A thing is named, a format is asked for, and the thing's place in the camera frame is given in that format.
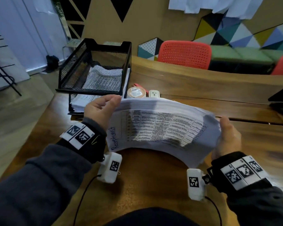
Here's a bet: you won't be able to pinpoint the person's right hand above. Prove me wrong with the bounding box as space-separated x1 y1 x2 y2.
212 116 242 161

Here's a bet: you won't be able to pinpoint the person's left hand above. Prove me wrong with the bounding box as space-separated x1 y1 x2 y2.
83 94 122 131

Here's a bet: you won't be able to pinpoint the stack of printed paper sheets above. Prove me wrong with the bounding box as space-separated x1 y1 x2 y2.
106 97 222 169

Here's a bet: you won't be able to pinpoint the person's left forearm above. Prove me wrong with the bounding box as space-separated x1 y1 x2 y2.
0 143 93 226

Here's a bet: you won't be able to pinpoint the person's right forearm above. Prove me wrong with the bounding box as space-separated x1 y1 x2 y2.
226 180 283 226

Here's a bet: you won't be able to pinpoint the roll of clear tape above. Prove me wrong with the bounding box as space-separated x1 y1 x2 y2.
127 86 147 99

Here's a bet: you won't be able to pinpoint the white paper in mesh tray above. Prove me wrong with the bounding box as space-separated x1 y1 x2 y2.
81 64 130 92

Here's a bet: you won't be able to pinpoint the pile of printed documents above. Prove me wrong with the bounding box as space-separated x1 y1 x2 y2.
69 93 105 114

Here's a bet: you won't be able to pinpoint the red tape dispenser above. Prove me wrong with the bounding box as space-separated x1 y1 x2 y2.
132 83 150 96

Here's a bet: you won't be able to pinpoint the white power adapter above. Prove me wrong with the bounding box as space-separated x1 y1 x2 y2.
148 89 161 99

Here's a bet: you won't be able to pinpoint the black left wristband with markers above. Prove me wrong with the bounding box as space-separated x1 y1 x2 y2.
57 117 107 164

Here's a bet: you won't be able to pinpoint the black wristband with markers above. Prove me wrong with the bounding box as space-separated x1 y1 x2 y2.
57 117 107 164
206 151 273 194

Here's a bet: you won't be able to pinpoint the black right wristband with markers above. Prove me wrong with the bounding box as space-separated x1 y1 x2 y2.
206 151 273 194

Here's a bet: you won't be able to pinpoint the black mesh two-tier tray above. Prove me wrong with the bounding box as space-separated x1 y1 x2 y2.
55 38 132 116

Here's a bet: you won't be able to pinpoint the black laptop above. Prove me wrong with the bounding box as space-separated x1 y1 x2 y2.
268 82 283 121

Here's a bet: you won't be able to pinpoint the geometric patterned cushion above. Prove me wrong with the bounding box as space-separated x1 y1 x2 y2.
138 37 165 62

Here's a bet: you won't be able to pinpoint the green sofa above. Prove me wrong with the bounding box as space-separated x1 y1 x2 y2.
209 44 283 66

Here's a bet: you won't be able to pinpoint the metal stool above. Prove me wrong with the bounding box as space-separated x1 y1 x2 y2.
62 38 83 60

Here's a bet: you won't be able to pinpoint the black bag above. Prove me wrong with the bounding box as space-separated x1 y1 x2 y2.
45 55 60 73

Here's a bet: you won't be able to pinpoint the green plant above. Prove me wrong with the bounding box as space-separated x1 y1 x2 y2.
50 0 67 19

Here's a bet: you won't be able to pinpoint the white curtain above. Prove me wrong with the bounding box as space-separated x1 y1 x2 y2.
0 0 69 75

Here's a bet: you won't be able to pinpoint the person's dark clothing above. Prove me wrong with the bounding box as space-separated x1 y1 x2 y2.
106 207 199 226

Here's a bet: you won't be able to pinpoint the white hanging cloths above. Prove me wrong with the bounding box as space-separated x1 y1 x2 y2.
168 0 265 20

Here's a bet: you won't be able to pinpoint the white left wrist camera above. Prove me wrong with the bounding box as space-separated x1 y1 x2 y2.
97 152 123 184

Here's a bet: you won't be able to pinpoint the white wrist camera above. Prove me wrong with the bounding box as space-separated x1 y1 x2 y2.
97 152 123 184
186 168 207 202

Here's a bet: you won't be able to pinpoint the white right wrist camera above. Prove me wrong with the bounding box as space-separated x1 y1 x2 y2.
186 168 207 202

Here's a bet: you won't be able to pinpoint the black right camera cable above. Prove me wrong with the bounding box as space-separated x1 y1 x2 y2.
204 196 223 226

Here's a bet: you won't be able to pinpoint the black camera cable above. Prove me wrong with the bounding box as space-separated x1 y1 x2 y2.
204 196 223 226
73 174 102 226

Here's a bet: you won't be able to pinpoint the black left camera cable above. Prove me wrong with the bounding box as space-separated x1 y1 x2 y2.
73 174 102 226

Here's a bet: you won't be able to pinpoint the black wire rack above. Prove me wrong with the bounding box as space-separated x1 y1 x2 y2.
0 35 22 107

